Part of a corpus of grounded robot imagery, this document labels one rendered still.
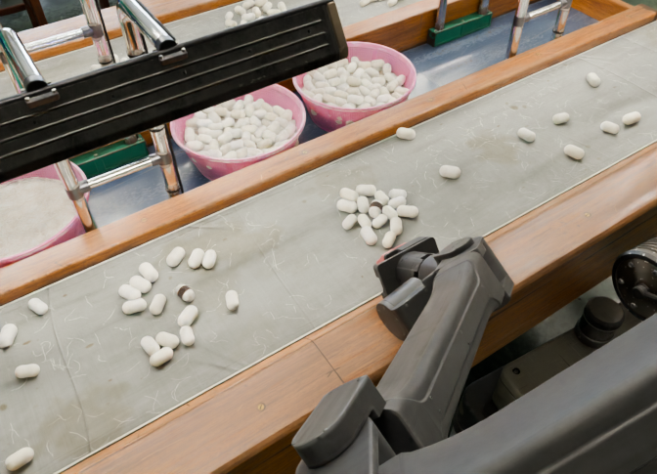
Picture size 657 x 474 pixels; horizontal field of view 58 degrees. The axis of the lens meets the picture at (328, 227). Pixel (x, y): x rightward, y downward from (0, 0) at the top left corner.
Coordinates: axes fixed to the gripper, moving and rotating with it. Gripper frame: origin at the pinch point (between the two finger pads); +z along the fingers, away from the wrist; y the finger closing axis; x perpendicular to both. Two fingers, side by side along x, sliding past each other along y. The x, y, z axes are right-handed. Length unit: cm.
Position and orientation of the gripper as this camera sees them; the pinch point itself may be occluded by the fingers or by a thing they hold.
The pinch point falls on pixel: (381, 265)
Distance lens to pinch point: 93.0
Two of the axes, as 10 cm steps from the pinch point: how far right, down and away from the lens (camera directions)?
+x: 3.6, 9.1, 1.9
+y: -8.4, 4.1, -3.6
